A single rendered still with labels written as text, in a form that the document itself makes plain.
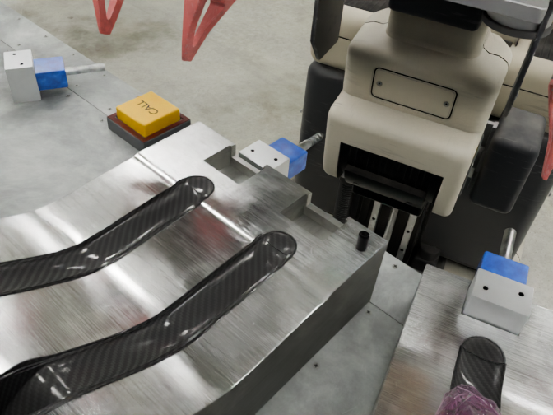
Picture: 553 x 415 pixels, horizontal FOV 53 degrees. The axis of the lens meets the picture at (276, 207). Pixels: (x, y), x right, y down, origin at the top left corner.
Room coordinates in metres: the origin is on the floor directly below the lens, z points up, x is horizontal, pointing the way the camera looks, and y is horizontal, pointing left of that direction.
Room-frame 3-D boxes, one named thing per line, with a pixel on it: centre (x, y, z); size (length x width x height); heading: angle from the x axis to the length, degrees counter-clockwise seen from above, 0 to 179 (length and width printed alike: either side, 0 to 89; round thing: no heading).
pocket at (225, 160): (0.45, 0.05, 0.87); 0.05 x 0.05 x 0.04; 51
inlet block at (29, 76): (0.70, 0.33, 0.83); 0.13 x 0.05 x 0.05; 114
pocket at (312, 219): (0.39, -0.04, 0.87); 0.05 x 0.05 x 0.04; 51
